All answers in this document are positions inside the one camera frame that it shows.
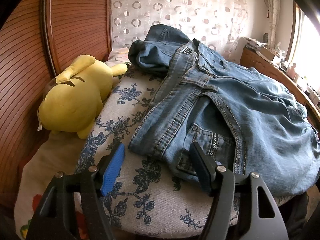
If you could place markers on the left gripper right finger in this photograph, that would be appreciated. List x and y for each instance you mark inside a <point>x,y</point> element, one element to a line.
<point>243,206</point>

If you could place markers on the wooden side cabinet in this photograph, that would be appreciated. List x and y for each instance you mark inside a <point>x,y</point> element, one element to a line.
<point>250,58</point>

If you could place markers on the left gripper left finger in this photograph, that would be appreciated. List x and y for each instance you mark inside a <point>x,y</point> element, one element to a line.
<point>55,216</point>

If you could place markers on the blue floral white quilt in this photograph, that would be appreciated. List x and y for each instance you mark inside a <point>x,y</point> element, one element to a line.
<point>147,199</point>

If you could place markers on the blue denim jeans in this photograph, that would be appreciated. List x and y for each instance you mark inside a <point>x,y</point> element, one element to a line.
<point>244,120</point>

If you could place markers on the yellow plush toy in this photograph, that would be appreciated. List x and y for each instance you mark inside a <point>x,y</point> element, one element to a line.
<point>74,99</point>

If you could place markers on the clutter on cabinet top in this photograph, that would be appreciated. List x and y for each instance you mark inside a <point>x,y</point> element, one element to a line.
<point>275,57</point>

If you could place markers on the wooden slatted wardrobe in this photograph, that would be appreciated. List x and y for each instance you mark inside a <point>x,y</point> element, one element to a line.
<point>39,39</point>

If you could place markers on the colourful floral bed sheet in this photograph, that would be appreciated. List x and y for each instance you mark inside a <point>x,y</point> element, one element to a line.
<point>59,153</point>

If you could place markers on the white circle-pattern curtain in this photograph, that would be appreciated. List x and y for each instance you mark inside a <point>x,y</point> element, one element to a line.
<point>216,23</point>

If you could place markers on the window with bright light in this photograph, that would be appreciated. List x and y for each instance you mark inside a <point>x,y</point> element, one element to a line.
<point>303,50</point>

